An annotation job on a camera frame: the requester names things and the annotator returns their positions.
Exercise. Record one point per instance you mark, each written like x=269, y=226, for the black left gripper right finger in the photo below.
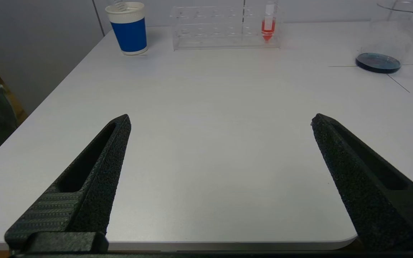
x=375, y=200

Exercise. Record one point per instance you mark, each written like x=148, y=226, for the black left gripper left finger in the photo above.
x=95, y=193

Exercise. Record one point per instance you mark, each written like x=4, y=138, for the blue pigment test tube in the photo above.
x=119, y=5

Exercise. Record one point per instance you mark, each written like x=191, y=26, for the clear glass beaker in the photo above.
x=382, y=61

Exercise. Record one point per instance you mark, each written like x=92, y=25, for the red pigment test tube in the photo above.
x=268, y=28

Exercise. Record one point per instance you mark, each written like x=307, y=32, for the clear acrylic test tube rack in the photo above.
x=221, y=32

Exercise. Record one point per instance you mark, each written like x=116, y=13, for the blue white paper cup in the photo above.
x=131, y=34

